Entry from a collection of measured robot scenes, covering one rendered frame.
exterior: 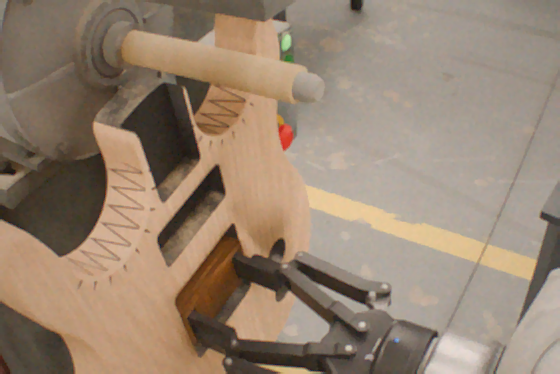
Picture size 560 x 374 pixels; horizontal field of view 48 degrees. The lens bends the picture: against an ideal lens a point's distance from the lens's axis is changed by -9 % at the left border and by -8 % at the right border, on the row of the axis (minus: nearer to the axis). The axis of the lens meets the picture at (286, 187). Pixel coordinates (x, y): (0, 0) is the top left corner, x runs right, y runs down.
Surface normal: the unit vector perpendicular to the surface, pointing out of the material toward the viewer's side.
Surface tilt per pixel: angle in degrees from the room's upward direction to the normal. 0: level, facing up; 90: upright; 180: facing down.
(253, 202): 88
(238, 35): 78
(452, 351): 4
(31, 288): 88
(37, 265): 88
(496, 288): 0
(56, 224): 90
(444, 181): 0
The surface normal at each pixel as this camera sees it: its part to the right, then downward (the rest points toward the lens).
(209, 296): 0.87, 0.26
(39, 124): 0.55, 0.62
